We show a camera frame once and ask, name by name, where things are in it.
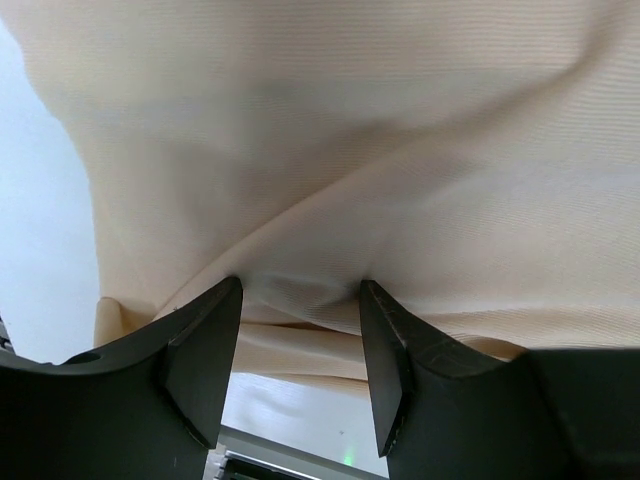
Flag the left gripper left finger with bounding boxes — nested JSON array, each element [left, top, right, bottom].
[[1, 277, 243, 479]]

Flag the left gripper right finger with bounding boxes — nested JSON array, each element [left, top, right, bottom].
[[359, 280, 639, 479]]

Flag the beige trousers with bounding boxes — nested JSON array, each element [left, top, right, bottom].
[[1, 1, 639, 393]]

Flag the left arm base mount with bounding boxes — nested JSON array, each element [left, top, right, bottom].
[[203, 426, 383, 479]]

